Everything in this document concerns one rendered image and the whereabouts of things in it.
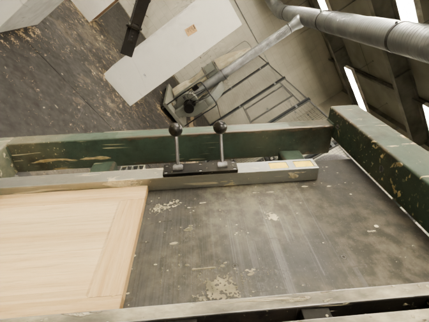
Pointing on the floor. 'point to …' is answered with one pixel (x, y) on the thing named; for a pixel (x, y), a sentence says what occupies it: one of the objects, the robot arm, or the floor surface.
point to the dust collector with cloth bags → (184, 103)
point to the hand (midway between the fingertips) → (129, 41)
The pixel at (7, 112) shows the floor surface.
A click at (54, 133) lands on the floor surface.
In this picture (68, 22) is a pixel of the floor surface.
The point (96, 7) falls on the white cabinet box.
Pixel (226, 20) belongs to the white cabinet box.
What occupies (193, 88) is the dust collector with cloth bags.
